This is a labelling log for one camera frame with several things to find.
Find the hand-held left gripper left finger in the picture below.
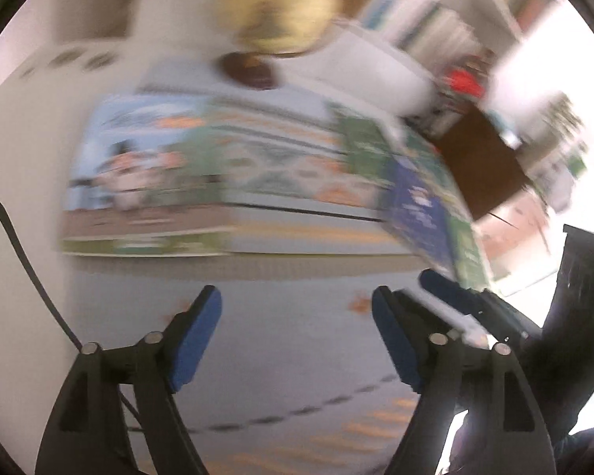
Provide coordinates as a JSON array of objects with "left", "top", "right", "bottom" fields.
[{"left": 34, "top": 284, "right": 223, "bottom": 475}]

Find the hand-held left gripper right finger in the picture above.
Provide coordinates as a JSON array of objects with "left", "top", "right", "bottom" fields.
[{"left": 371, "top": 284, "right": 558, "bottom": 475}]

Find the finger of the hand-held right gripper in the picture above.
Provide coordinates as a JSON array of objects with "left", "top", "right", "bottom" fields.
[{"left": 420, "top": 268, "right": 541, "bottom": 343}]

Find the blue eagle cover book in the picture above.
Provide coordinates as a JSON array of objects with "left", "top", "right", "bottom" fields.
[{"left": 379, "top": 156, "right": 476, "bottom": 278}]

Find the green beetle cover book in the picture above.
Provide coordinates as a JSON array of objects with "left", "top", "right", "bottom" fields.
[{"left": 337, "top": 106, "right": 493, "bottom": 290}]

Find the pale blue two-figure book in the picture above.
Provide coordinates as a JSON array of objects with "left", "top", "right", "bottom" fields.
[{"left": 62, "top": 96, "right": 233, "bottom": 238}]

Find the blue patterned table mat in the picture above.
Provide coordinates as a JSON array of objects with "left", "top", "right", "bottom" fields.
[{"left": 67, "top": 82, "right": 476, "bottom": 475}]

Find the green ladybird cover book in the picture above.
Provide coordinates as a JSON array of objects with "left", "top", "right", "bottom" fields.
[{"left": 62, "top": 235, "right": 233, "bottom": 258}]

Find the brown wooden cabinet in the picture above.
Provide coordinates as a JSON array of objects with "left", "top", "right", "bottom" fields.
[{"left": 433, "top": 106, "right": 528, "bottom": 221}]

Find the green potted plant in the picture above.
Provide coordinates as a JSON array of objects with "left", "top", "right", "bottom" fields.
[{"left": 544, "top": 94, "right": 590, "bottom": 184}]

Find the red flower fan ornament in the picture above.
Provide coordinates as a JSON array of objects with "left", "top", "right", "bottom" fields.
[{"left": 445, "top": 66, "right": 487, "bottom": 99}]

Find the row of white spines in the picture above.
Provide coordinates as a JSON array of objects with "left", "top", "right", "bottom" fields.
[{"left": 361, "top": 0, "right": 481, "bottom": 70}]

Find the yellow globe on wooden stand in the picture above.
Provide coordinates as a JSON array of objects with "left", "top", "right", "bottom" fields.
[{"left": 215, "top": 0, "right": 337, "bottom": 91}]

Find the black cable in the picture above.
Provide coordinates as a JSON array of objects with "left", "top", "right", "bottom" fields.
[{"left": 0, "top": 190, "right": 144, "bottom": 431}]

